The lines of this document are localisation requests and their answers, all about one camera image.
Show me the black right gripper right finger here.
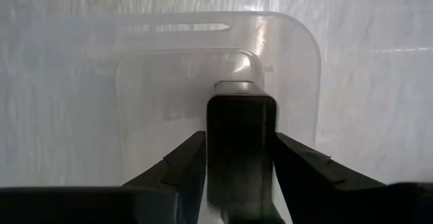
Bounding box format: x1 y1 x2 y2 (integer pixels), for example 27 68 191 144
272 132 433 224

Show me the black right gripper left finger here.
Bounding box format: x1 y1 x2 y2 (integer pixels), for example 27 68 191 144
0 131 207 224

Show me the dark green spice tin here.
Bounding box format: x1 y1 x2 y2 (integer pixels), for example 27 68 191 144
205 81 287 224

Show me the clear plastic bin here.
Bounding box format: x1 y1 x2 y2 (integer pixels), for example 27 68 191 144
42 10 322 198

